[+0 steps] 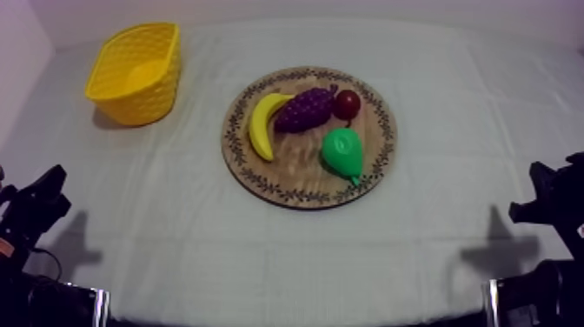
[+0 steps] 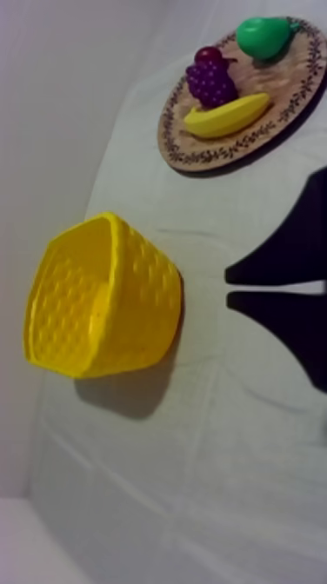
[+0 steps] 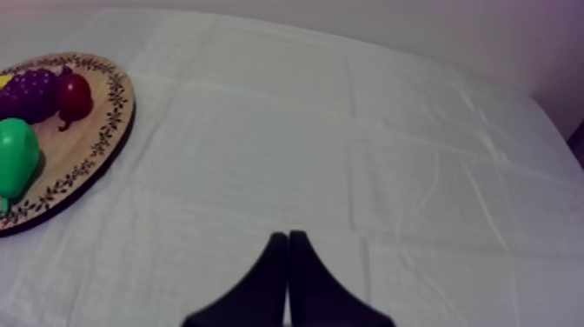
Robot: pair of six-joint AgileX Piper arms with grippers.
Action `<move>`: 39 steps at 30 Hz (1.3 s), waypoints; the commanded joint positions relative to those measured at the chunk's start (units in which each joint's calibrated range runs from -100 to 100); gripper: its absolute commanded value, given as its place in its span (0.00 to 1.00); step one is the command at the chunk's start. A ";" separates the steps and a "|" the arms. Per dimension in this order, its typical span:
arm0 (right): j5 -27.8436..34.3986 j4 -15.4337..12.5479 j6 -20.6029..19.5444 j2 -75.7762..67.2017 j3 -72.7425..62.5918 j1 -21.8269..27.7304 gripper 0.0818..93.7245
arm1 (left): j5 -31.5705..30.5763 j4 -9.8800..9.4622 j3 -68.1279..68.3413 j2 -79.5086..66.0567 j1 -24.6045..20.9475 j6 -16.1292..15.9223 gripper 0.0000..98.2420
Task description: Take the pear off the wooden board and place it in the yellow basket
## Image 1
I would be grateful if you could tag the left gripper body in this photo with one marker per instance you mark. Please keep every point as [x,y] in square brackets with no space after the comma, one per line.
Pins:
[32,207]

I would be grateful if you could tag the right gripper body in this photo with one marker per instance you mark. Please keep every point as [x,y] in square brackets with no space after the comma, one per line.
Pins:
[554,196]

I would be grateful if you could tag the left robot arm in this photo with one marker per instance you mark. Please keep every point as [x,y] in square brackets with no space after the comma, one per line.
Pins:
[36,301]

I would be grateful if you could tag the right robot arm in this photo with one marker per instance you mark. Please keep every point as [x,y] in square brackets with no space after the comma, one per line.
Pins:
[538,292]

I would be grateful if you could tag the yellow plastic basket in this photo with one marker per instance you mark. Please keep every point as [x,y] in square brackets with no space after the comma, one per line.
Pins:
[137,73]

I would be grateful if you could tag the green toy pear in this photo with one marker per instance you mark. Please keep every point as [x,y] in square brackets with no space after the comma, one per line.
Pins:
[343,153]

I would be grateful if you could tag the round wooden board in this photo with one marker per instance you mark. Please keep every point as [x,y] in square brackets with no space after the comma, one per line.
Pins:
[301,178]

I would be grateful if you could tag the silver metal bar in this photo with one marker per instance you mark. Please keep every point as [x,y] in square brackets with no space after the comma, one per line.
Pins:
[101,307]
[491,302]

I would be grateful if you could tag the small red fruit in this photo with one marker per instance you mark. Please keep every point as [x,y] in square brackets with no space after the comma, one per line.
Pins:
[347,104]

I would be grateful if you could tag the yellow toy banana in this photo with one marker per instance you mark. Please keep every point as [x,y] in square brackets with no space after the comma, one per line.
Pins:
[261,125]

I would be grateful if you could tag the purple toy grapes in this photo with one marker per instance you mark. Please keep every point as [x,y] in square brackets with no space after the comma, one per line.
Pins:
[303,111]

